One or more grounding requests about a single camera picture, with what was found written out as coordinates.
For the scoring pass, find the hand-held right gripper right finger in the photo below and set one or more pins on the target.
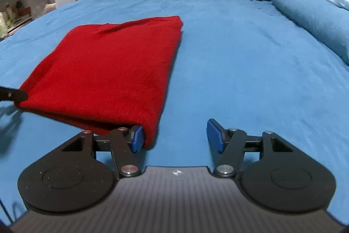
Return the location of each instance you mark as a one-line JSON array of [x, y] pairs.
[[214, 136]]

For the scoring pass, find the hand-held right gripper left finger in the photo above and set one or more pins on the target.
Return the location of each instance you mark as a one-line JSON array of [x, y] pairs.
[[138, 138]]

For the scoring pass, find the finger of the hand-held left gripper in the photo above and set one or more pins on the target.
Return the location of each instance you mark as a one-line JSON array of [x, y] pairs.
[[15, 95]]

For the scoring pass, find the red knit sweater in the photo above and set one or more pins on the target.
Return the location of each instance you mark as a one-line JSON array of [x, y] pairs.
[[109, 66]]

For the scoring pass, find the bed with blue sheet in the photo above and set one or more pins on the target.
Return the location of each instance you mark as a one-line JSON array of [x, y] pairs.
[[231, 58]]

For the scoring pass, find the white cloth bag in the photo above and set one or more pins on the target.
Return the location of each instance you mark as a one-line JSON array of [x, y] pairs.
[[50, 8]]

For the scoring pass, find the blue duvet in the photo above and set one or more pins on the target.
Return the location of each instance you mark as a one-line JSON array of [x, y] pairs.
[[308, 9]]

